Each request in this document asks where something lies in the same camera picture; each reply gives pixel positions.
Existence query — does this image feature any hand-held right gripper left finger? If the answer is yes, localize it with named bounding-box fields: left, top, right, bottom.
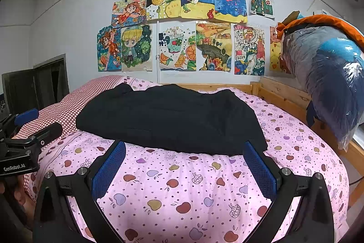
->
left=33, top=141, right=127, bottom=243

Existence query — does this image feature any field landscape drawing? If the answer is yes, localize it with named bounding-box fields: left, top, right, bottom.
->
left=196, top=21, right=232, bottom=72

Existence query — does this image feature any black padded jacket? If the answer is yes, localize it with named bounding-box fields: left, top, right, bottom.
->
left=75, top=83, right=268, bottom=156

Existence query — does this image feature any plastic bag of clothes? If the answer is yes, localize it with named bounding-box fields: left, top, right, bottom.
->
left=280, top=25, right=364, bottom=151

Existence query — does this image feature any person's left hand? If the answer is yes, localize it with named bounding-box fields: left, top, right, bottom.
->
left=8, top=174, right=36, bottom=213

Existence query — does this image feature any wooden bed frame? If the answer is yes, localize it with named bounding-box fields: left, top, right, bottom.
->
left=176, top=76, right=364, bottom=206

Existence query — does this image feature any pineapple drawing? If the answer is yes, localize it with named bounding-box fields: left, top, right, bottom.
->
left=146, top=0, right=183, bottom=21

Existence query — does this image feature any pink jellyfish drawing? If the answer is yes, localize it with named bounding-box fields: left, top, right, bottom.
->
left=213, top=0, right=249, bottom=24

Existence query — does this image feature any yellow bear drawing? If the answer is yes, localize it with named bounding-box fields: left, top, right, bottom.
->
left=269, top=26, right=291, bottom=74

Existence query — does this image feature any red checked pillow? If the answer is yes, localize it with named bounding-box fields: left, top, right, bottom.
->
left=13, top=75, right=123, bottom=201

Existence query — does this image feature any city collage drawing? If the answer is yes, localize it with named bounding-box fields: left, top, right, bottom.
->
left=234, top=23, right=266, bottom=76

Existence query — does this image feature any running girl drawing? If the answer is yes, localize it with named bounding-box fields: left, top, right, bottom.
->
left=97, top=26, right=123, bottom=73

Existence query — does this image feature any pink apple print quilt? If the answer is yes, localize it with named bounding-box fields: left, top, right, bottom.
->
left=38, top=76, right=350, bottom=243

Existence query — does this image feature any blond boy drawing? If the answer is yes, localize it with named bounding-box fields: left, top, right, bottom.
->
left=121, top=24, right=153, bottom=72

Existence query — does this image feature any orange cloth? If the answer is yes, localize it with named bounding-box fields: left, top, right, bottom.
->
left=277, top=11, right=364, bottom=51

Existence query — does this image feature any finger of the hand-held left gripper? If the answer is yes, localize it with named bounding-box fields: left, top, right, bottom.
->
left=28, top=122, right=63, bottom=148
left=14, top=108, right=40, bottom=127

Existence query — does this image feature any dark grey door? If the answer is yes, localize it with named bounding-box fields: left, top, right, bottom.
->
left=1, top=68, right=40, bottom=118

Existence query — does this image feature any juice cup oranges drawing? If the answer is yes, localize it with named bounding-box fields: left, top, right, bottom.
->
left=158, top=21, right=197, bottom=72

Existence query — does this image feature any dark door frame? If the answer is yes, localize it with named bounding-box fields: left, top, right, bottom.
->
left=33, top=54, right=71, bottom=107

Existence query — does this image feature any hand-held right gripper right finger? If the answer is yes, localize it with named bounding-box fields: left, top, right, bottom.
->
left=243, top=141, right=336, bottom=243

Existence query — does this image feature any orange-haired girl drawing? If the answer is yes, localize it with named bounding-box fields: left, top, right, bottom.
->
left=111, top=0, right=148, bottom=29

